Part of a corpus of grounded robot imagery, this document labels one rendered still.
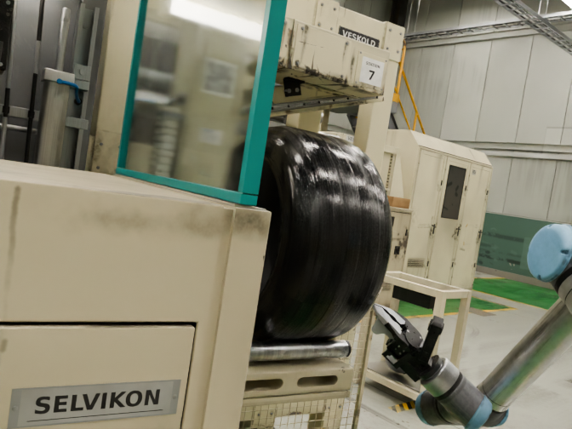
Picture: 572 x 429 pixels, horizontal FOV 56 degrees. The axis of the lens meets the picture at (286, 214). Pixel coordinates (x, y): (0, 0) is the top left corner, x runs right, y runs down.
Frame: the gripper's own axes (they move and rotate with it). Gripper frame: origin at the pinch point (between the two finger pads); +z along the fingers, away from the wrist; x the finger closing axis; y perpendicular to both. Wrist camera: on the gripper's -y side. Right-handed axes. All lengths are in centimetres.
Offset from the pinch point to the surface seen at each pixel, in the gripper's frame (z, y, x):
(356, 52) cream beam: 54, -28, 56
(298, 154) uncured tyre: 39.4, -15.9, -3.9
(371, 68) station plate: 48, -26, 59
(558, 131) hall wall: -203, 57, 1165
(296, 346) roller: 7.7, 17.0, -12.5
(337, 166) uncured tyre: 31.1, -19.0, -0.3
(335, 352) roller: -1.1, 15.9, -4.7
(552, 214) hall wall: -318, 177, 1096
